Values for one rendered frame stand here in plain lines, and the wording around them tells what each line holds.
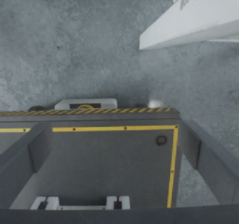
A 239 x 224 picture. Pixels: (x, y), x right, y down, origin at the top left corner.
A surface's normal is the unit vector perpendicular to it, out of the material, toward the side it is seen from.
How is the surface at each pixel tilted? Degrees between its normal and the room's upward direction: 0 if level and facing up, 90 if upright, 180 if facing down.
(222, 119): 0
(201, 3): 90
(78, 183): 0
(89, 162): 0
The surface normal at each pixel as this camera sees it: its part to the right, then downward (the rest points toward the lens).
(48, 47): 0.00, 0.28
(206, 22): -1.00, 0.00
